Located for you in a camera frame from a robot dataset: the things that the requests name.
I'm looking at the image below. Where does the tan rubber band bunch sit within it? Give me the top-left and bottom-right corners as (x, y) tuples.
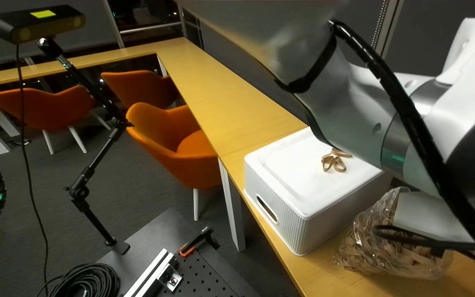
(320, 146), (355, 175)

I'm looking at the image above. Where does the clear plastic bag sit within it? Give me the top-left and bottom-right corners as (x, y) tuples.
(338, 185), (455, 282)

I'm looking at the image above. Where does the white plastic basket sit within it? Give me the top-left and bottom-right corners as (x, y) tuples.
(243, 126), (394, 258)

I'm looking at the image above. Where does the tan rubber bands pile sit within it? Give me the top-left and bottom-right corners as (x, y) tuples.
(358, 241), (442, 274)

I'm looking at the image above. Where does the orange chair with white legs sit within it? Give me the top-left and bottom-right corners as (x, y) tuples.
(124, 101), (221, 223)
(0, 83), (99, 157)
(99, 68), (177, 111)

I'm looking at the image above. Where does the white table leg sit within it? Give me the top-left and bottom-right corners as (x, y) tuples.
(216, 157), (249, 254)

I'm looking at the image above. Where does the black perforated breadboard table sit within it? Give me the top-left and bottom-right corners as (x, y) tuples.
(96, 207), (262, 297)

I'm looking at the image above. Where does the black clamp with orange handle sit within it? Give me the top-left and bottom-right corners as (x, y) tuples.
(177, 225), (223, 261)

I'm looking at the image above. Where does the small metal bracket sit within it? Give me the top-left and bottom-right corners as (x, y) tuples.
(157, 269), (185, 294)

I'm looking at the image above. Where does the aluminium extrusion rail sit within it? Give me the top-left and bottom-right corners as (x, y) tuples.
(122, 248), (177, 297)

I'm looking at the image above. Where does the dark cabinet with white frame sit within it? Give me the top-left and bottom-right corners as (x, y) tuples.
(104, 0), (201, 50)

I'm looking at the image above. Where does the black articulated camera stand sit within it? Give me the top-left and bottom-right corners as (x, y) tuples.
(38, 37), (132, 256)

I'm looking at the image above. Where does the grey metal wall post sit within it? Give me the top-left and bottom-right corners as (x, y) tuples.
(370, 0), (406, 58)

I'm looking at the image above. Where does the coiled black cable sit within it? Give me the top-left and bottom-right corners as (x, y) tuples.
(35, 261), (124, 297)

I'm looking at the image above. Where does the thin black camera cable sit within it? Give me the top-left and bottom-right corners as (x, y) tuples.
(15, 42), (53, 297)

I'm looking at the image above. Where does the black stereo camera green label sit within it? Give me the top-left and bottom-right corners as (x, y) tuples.
(0, 4), (88, 47)

